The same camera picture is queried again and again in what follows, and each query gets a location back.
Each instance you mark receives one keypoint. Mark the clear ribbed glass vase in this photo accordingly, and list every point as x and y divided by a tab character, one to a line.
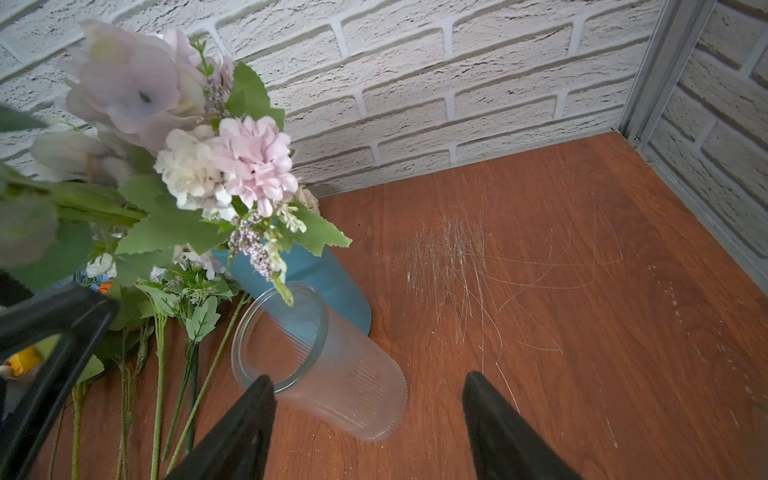
320	363

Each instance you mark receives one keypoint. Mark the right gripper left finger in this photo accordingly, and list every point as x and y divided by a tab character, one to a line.
238	446

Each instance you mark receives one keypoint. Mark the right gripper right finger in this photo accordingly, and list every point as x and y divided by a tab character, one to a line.
503	444

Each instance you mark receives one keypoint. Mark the blue ceramic vase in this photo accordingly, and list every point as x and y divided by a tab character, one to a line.
324	273

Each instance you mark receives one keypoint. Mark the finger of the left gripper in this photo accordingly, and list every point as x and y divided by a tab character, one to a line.
78	317

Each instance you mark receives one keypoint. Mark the pink white hydrangea bouquet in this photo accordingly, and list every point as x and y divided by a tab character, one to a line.
175	154

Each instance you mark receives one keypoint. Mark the orange small flower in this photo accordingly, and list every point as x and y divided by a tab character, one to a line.
23	365

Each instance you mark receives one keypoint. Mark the lilac white flower bouquet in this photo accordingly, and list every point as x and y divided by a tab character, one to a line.
184	300

